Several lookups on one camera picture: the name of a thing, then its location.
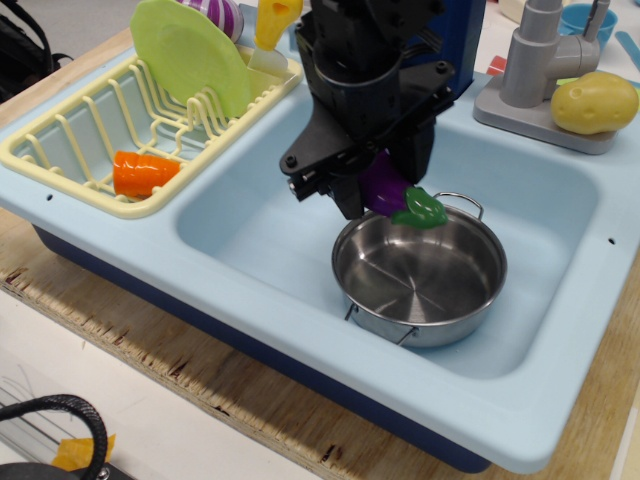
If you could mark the stainless steel pot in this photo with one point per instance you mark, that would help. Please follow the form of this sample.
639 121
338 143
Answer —
420 288

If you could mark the purple toy eggplant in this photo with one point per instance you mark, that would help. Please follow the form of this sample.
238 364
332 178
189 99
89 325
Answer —
386 192

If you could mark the purple white striped bowl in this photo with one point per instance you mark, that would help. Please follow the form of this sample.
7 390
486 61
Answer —
225 14

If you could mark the light blue toy sink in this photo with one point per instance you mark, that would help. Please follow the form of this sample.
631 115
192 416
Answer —
235 245

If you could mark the grey toy faucet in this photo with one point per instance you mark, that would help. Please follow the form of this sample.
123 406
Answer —
519 100

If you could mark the dark blue plastic box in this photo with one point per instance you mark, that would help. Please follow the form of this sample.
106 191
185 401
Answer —
459 28

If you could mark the orange plastic cup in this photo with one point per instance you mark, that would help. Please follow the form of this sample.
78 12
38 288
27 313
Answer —
136 175

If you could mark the yellow toy potato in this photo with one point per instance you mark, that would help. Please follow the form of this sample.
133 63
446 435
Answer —
597 102

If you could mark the cream yellow dish rack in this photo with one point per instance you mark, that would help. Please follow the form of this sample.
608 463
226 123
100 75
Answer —
70 146

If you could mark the yellow tape piece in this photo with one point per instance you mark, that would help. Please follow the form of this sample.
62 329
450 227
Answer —
74 454

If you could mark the light green plastic plate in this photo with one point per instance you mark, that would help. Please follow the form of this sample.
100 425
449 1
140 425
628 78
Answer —
185 53

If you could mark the black backpack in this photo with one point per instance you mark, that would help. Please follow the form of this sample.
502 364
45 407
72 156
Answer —
23 61

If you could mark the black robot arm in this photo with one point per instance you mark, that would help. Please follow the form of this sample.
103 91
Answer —
365 98

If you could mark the black metal base plate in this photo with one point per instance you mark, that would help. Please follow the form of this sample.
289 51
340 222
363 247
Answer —
35 471

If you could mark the blue plastic cup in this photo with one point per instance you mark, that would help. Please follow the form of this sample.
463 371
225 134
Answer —
575 18

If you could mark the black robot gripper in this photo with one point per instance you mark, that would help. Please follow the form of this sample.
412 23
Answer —
366 99

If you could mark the yellow handled toy knife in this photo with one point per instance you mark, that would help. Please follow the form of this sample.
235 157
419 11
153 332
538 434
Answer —
273 19

